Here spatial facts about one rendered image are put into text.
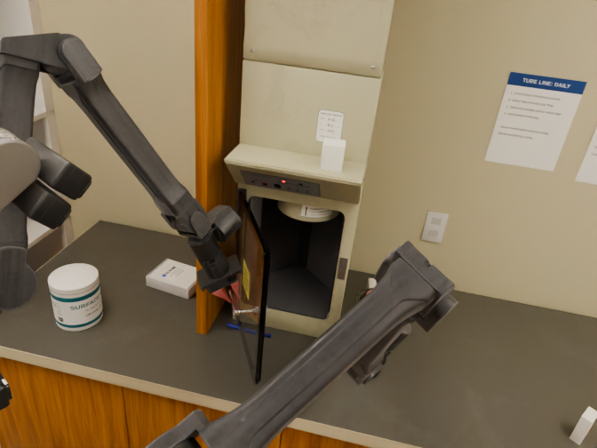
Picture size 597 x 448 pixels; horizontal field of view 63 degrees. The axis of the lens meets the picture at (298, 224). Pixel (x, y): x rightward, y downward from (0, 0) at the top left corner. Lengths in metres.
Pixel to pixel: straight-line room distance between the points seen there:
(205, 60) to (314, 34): 0.24
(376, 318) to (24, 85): 0.64
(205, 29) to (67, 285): 0.78
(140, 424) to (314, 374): 1.05
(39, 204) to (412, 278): 0.41
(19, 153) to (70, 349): 1.00
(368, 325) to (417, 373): 0.90
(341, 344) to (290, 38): 0.76
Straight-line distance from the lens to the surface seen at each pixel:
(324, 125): 1.17
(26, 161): 0.55
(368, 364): 0.93
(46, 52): 0.90
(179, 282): 1.61
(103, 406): 1.57
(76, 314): 1.50
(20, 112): 0.89
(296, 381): 0.55
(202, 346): 1.44
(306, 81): 1.15
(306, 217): 1.28
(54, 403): 1.67
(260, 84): 1.18
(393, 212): 1.71
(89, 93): 0.93
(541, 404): 1.54
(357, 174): 1.11
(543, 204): 1.75
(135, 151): 0.96
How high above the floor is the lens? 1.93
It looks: 29 degrees down
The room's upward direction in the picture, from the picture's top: 6 degrees clockwise
